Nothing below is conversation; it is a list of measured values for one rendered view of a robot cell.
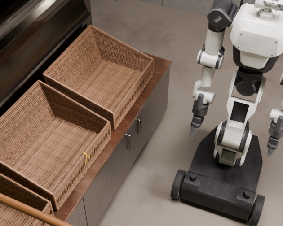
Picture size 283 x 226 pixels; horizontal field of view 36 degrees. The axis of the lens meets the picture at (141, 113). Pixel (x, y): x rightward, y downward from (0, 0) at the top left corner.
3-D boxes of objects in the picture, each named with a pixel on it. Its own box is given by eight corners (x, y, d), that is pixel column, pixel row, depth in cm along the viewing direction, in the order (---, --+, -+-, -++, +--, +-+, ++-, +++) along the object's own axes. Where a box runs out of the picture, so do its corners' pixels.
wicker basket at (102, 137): (-16, 176, 235) (-31, 145, 215) (45, 110, 270) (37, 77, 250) (58, 213, 220) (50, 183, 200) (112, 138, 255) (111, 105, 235)
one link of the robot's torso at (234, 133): (218, 135, 265) (236, 65, 243) (247, 144, 261) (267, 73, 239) (213, 147, 252) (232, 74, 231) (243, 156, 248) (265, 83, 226)
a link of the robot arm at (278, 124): (268, 119, 249) (273, 104, 242) (287, 125, 246) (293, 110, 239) (264, 131, 241) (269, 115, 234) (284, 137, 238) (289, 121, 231)
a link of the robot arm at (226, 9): (211, 18, 226) (215, -6, 217) (228, 22, 224) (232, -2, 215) (205, 30, 219) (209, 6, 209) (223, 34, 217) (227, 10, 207)
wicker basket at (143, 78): (46, 106, 272) (40, 73, 252) (92, 55, 307) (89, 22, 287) (115, 132, 258) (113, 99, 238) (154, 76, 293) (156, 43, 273)
